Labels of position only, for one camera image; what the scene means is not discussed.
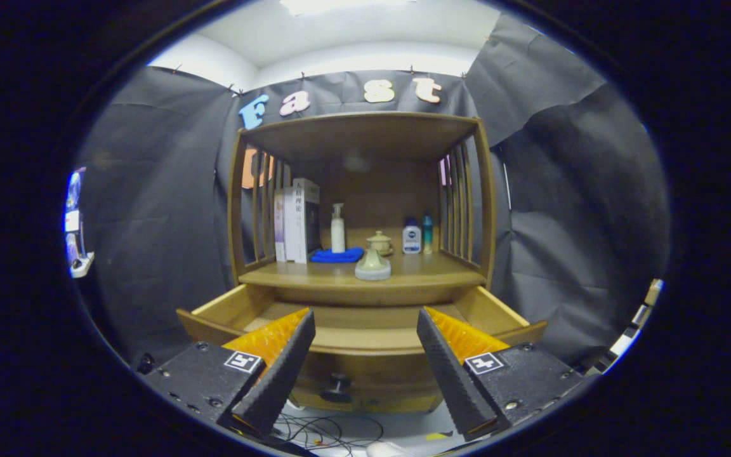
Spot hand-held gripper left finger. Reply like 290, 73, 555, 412
142, 308, 317, 440

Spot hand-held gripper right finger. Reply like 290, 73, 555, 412
416, 306, 599, 442

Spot black drawer knob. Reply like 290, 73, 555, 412
321, 373, 355, 404

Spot wooden drawer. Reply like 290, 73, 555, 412
176, 284, 548, 414

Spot green handled white sponge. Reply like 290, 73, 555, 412
355, 246, 392, 281

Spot wooden countertop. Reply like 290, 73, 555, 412
239, 251, 487, 289

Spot brown wooden cabinet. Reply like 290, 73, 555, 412
227, 112, 498, 305

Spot blue folded cloth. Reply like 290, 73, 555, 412
310, 247, 365, 264

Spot white book dark cover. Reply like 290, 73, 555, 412
292, 178, 321, 264

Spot white lotion bottle blue cap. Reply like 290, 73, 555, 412
402, 217, 422, 255

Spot thin white book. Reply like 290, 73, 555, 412
283, 187, 296, 263

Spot purple spine book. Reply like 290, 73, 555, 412
274, 187, 286, 262

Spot white pump bottle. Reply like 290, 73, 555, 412
331, 203, 346, 254

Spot beige lidded teacup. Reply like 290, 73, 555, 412
366, 230, 394, 256

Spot ceiling light panel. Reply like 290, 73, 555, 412
280, 0, 417, 17

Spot black floor cables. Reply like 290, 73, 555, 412
273, 411, 385, 453

